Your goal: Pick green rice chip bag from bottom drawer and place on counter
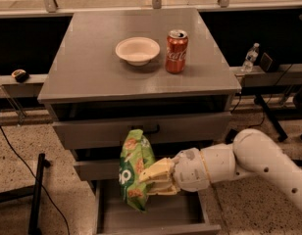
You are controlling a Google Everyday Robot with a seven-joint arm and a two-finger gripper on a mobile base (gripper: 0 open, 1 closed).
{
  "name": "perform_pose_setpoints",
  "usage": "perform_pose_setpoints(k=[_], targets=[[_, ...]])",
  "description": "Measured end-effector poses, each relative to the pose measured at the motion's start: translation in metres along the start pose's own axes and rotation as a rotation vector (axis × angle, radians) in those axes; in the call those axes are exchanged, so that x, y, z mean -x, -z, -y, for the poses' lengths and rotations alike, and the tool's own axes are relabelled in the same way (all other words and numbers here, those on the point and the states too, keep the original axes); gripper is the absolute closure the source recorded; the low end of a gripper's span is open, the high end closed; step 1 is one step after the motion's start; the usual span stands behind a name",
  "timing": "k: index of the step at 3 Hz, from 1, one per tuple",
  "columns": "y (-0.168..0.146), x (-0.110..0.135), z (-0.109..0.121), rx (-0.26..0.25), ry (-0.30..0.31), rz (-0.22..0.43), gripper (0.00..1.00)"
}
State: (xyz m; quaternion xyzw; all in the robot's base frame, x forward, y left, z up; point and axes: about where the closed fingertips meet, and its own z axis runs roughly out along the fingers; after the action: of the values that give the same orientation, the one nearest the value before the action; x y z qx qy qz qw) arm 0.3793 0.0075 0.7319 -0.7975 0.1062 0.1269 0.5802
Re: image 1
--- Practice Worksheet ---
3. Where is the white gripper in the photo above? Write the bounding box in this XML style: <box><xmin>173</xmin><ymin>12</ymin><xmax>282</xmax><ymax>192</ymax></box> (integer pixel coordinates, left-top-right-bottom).
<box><xmin>139</xmin><ymin>148</ymin><xmax>210</xmax><ymax>196</ymax></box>

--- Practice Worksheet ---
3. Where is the green rice chip bag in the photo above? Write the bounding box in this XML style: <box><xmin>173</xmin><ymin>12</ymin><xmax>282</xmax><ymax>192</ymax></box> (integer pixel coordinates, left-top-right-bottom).
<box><xmin>119</xmin><ymin>129</ymin><xmax>156</xmax><ymax>212</ymax></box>

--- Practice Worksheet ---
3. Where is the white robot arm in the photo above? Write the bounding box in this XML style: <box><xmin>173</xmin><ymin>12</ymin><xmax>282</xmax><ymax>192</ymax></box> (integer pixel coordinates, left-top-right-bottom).
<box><xmin>139</xmin><ymin>128</ymin><xmax>302</xmax><ymax>212</ymax></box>

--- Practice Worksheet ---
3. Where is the grey bottom drawer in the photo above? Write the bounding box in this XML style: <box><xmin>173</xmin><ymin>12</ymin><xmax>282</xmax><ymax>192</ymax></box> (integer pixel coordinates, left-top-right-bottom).
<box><xmin>93</xmin><ymin>179</ymin><xmax>221</xmax><ymax>235</ymax></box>

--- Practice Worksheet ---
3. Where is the grey drawer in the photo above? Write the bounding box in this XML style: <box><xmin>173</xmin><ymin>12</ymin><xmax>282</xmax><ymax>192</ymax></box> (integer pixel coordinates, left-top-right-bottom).
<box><xmin>73</xmin><ymin>151</ymin><xmax>219</xmax><ymax>182</ymax></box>
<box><xmin>93</xmin><ymin>179</ymin><xmax>221</xmax><ymax>235</ymax></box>
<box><xmin>53</xmin><ymin>112</ymin><xmax>231</xmax><ymax>150</ymax></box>

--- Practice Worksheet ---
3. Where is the grey middle drawer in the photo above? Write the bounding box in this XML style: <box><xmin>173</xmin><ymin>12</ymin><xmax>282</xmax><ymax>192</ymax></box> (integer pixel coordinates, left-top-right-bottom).
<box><xmin>73</xmin><ymin>151</ymin><xmax>219</xmax><ymax>182</ymax></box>

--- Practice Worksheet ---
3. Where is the grey top drawer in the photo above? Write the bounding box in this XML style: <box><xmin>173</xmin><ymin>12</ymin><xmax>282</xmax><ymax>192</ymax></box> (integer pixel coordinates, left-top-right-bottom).
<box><xmin>53</xmin><ymin>112</ymin><xmax>231</xmax><ymax>150</ymax></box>

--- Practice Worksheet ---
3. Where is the grey drawer cabinet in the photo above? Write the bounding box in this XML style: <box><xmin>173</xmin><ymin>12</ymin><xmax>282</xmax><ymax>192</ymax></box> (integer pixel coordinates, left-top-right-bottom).
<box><xmin>37</xmin><ymin>7</ymin><xmax>243</xmax><ymax>235</ymax></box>

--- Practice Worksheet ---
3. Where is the red cola can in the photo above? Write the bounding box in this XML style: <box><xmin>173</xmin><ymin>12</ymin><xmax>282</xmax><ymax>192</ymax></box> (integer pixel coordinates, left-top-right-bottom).
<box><xmin>165</xmin><ymin>29</ymin><xmax>188</xmax><ymax>73</ymax></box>

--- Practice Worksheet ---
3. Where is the black table leg right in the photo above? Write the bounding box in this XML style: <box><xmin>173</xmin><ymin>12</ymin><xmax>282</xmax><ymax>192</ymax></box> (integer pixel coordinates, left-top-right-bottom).
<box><xmin>254</xmin><ymin>94</ymin><xmax>287</xmax><ymax>142</ymax></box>

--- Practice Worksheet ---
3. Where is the black metal stand left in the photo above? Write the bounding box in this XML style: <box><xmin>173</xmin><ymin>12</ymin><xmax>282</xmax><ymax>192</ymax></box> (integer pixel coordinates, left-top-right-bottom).
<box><xmin>0</xmin><ymin>153</ymin><xmax>51</xmax><ymax>235</ymax></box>

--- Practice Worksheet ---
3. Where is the white paper bowl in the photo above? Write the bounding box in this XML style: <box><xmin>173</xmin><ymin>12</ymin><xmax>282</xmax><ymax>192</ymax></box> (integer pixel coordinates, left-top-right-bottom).
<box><xmin>115</xmin><ymin>37</ymin><xmax>160</xmax><ymax>67</ymax></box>

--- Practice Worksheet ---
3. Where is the clear plastic water bottle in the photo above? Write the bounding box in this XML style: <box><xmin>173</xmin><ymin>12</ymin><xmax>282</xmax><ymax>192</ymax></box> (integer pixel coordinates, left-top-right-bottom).
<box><xmin>241</xmin><ymin>43</ymin><xmax>260</xmax><ymax>72</ymax></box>

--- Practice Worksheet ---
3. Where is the small black box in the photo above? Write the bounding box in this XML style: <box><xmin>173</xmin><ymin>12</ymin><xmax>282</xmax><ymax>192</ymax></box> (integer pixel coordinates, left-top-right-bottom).
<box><xmin>259</xmin><ymin>52</ymin><xmax>278</xmax><ymax>72</ymax></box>

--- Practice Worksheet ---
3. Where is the tape measure on ledge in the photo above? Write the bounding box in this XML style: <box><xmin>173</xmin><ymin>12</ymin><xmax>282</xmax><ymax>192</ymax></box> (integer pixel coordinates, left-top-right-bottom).
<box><xmin>12</xmin><ymin>70</ymin><xmax>29</xmax><ymax>83</ymax></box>

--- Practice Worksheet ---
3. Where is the black power adapter with cable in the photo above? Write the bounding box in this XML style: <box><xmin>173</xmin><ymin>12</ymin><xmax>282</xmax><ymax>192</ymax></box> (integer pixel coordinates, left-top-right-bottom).
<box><xmin>225</xmin><ymin>95</ymin><xmax>265</xmax><ymax>144</ymax></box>

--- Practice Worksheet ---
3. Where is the black floor cable left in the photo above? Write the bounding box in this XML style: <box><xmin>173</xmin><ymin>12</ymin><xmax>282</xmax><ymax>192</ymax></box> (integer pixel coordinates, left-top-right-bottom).
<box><xmin>0</xmin><ymin>117</ymin><xmax>71</xmax><ymax>235</ymax></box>

